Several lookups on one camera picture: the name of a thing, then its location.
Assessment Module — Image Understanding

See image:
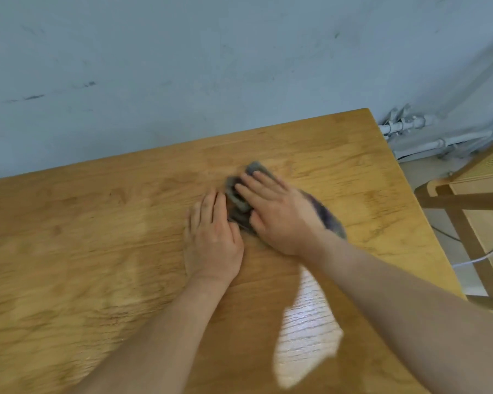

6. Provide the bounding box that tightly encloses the person's left hand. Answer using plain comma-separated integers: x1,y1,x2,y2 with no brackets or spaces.
182,190,245,283

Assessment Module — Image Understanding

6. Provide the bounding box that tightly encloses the person's right hand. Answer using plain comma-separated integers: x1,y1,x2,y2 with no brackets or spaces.
234,172,329,258

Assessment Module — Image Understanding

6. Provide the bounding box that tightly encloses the grey striped cleaning cloth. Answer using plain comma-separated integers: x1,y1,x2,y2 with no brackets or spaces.
223,161,349,242

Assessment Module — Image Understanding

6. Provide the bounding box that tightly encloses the white wall pipe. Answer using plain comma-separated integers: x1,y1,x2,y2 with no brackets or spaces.
377,40,493,163

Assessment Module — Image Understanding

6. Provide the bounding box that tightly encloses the white kettle cable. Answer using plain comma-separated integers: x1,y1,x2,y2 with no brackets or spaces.
451,248,493,269

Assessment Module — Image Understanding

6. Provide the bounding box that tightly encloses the wooden rattan chair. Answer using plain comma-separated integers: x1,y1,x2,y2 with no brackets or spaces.
414,133,493,313

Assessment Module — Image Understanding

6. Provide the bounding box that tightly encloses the wooden table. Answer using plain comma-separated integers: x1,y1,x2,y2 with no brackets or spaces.
0,107,467,394

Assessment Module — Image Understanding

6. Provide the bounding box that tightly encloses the person's left forearm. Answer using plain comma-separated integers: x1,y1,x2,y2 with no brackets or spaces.
70,274,235,394

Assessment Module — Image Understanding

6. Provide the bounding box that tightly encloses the person's right forearm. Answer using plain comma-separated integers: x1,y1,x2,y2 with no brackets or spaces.
300,231,493,394

